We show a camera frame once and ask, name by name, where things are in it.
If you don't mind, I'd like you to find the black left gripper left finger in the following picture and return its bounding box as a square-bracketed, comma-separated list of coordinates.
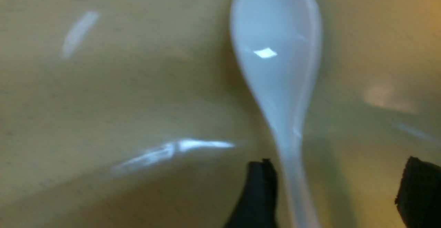
[224, 158, 278, 228]

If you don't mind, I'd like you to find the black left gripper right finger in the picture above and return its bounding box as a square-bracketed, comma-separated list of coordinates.
[395, 156, 441, 228]

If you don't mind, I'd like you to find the yellow-green noodle bowl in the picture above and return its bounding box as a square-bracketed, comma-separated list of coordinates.
[1, 0, 440, 228]

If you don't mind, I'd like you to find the white spoon blue handle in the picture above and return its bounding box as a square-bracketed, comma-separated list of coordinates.
[230, 0, 322, 228]

